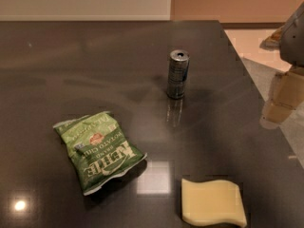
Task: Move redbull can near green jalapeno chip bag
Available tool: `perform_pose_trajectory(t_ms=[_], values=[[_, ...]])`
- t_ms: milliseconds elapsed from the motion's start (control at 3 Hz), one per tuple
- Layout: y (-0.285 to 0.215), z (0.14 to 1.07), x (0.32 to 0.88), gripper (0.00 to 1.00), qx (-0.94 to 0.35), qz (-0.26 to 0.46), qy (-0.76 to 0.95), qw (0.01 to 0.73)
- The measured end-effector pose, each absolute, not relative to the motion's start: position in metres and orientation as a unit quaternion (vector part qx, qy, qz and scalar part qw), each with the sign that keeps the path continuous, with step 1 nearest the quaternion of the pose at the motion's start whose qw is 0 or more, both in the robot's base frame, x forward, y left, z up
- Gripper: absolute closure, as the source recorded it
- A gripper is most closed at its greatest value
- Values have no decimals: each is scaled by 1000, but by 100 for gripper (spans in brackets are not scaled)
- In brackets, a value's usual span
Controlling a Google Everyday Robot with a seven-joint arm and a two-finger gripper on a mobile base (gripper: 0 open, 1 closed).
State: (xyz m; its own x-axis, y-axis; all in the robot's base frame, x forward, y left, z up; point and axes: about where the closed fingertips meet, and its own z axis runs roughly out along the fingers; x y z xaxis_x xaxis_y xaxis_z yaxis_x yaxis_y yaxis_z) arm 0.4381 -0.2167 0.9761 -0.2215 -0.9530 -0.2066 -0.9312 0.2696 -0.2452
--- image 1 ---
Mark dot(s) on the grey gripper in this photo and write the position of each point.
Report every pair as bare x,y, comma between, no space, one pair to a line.
294,43

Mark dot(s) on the silver blue redbull can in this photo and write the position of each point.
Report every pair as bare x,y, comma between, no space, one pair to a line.
179,60

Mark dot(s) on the green jalapeno chip bag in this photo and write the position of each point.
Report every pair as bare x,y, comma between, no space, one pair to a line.
98,149

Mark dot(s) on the yellow sponge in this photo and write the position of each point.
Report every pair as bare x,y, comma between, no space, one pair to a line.
212,202

